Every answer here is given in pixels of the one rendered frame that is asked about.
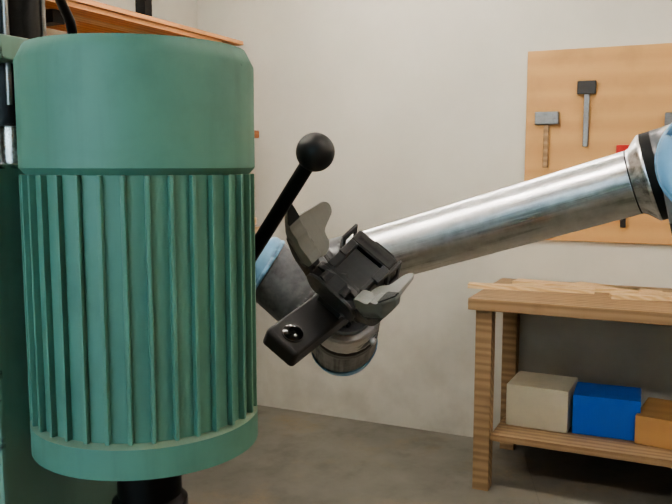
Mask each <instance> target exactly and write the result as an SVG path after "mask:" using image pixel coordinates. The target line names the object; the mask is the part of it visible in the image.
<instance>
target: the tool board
mask: <svg viewBox="0 0 672 504"><path fill-rule="evenodd" d="M671 123H672V43H662V44H645V45H628V46H611V47H595V48H578V49H561V50H544V51H528V65H527V101H526V137H525V173H524V181H528V180H531V179H534V178H537V177H541V176H544V175H547V174H550V173H554V172H557V171H560V170H563V169H567V168H570V167H573V166H576V165H580V164H583V163H586V162H589V161H593V160H596V159H599V158H602V157H606V156H609V155H612V154H615V153H619V152H622V151H625V150H626V149H628V147H629V146H630V144H631V142H632V141H633V139H634V137H635V136H636V135H638V134H641V133H644V132H647V131H650V130H653V129H657V128H660V127H663V126H666V125H669V124H671ZM546 240H559V241H584V242H608V243H633V244H658V245H672V234H671V229H670V224H669V220H668V219H666V220H662V221H661V220H659V219H657V218H655V217H653V216H651V215H649V214H645V213H643V214H639V215H636V216H632V217H628V218H624V219H621V220H617V221H613V222H609V223H606V224H602V225H598V226H594V227H591V228H587V229H583V230H579V231H576V232H572V233H568V234H564V235H561V236H557V237H553V238H549V239H546Z"/></svg>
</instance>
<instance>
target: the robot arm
mask: <svg viewBox="0 0 672 504"><path fill-rule="evenodd" d="M331 213H332V209H331V206H330V204H329V203H328V202H324V201H323V202H320V203H318V204H316V205H314V206H312V207H311V208H309V209H307V210H305V211H303V212H302V213H300V214H298V213H297V211H296V209H295V208H294V206H293V204H292V205H291V206H290V208H289V210H288V211H287V213H286V214H285V233H286V236H287V238H286V240H287V242H288V245H289V246H288V245H286V244H285V241H284V240H280V239H279V238H277V237H272V238H270V240H269V242H268V243H267V245H266V246H265V248H264V250H263V251H262V253H261V254H260V256H259V258H258V259H257V261H256V262H255V274H256V302H257V303H258V304H259V305H260V306H261V307H262V308H263V309H265V310H266V311H267V312H268V313H269V314H270V315H271V316H272V317H273V318H275V319H276V320H277V321H278V322H277V323H276V324H274V325H273V326H271V327H270V328H269V329H268V330H267V331H266V334H265V337H264V339H263V343H264V345H266V346H267V347H268V348H269V349H270V350H271V351H272V352H274V353H275V354H276V355H277V356H278V357H279V358H281V359H282V360H283V361H284V362H285V363H286V364H287V365H289V366H294V365H295V364H297V363H298V362H299V361H300V360H302V359H303V358H304V357H305V356H307V355H308V354H309V353H310V352H311V353H312V356H313V359H314V360H315V362H316V363H317V364H318V366H320V367H321V368H322V369H323V370H324V371H326V372H327V373H329V374H332V375H335V376H350V375H354V374H356V373H358V372H360V371H362V370H363V369H364V368H365V367H366V366H367V365H368V364H369V363H370V361H371V360H372V358H373V357H374V355H375V353H376V350H377V345H378V339H377V337H378V332H379V326H380V321H381V320H382V319H383V318H385V317H386V316H387V315H388V314H389V313H391V312H392V311H393V310H394V309H395V308H396V307H397V306H398V304H399V303H400V296H401V295H402V293H403V292H404V291H405V289H406V288H407V287H408V285H409V284H410V283H411V282H412V280H413V278H414V274H418V273H422V272H426V271H429V270H433V269H437V268H441V267H444V266H448V265H452V264H456V263H459V262H463V261H467V260H471V259H474V258H478V257H482V256H486V255H489V254H493V253H497V252H501V251H504V250H508V249H512V248H516V247H519V246H523V245H527V244H531V243H534V242H538V241H542V240H546V239H549V238H553V237H557V236H561V235H564V234H568V233H572V232H576V231H579V230H583V229H587V228H591V227H594V226H598V225H602V224H606V223H609V222H613V221H617V220H621V219H624V218H628V217H632V216H636V215H639V214H643V213H645V214H649V215H651V216H653V217H655V218H657V219H659V220H661V221H662V220H666V219H668V220H669V224H670V229H671V234H672V123H671V124H669V125H666V126H663V127H660V128H657V129H653V130H650V131H647V132H644V133H641V134H638V135H636V136H635V137H634V139H633V141H632V142H631V144H630V146H629V147H628V149H626V150H625V151H622V152H619V153H615V154H612V155H609V156H606V157H602V158H599V159H596V160H593V161H589V162H586V163H583V164H580V165H576V166H573V167H570V168H567V169H563V170H560V171H557V172H554V173H550V174H547V175H544V176H541V177H537V178H534V179H531V180H528V181H524V182H521V183H518V184H514V185H511V186H508V187H505V188H501V189H498V190H495V191H492V192H488V193H485V194H482V195H479V196H475V197H472V198H469V199H466V200H462V201H459V202H456V203H453V204H449V205H446V206H443V207H440V208H436V209H433V210H430V211H427V212H423V213H420V214H417V215H413V216H410V217H407V218H404V219H400V220H397V221H394V222H391V223H387V224H384V225H381V226H377V227H374V228H371V229H368V230H364V231H362V230H361V231H360V230H359V231H358V232H357V228H358V225H357V224H355V225H353V226H352V227H351V228H350V229H349V230H348V231H347V232H346V233H345V234H344V235H342V236H339V237H335V238H332V239H328V238H327V235H326V233H325V227H326V225H327V223H328V220H329V218H330V216H331Z"/></svg>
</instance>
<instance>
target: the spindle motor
mask: <svg viewBox="0 0 672 504"><path fill-rule="evenodd" d="M13 71H14V93H15V114H16V135H17V156H18V168H19V169H20V170H21V171H22V172H23V173H24V174H19V196H20V217H21V238H22V260H23V281H24V302H25V324H26V345H27V366H28V388H29V409H30V420H31V421H30V433H31V452H32V456H33V458H34V460H35V461H36V462H37V463H38V464H39V465H40V466H42V467H44V468H45V469H47V470H50V471H52V472H54V473H57V474H61V475H64V476H68V477H74V478H79V479H87V480H97V481H139V480H151V479H160V478H167V477H173V476H179V475H184V474H188V473H193V472H197V471H201V470H204V469H208V468H211V467H214V466H217V465H219V464H222V463H224V462H227V461H229V460H231V459H233V458H235V457H237V456H239V455H240V454H242V453H243V452H245V451H246V450H248V449H249V448H250V447H251V446H252V445H253V444H254V442H255V441H256V439H257V436H258V406H257V358H256V274H255V191H254V174H253V173H250V172H251V171H252V170H253V169H254V168H255V141H254V68H253V66H252V64H251V62H250V60H249V58H248V56H247V54H246V52H245V51H244V50H243V49H241V48H239V47H237V46H234V45H230V44H226V43H222V42H217V41H211V40H205V39H198V38H190V37H181V36H169V35H155V34H136V33H77V34H61V35H51V36H43V37H37V38H33V39H29V40H26V41H24V42H23V43H22V44H21V46H20V48H19V50H18V52H17V54H16V56H15V58H14V60H13Z"/></svg>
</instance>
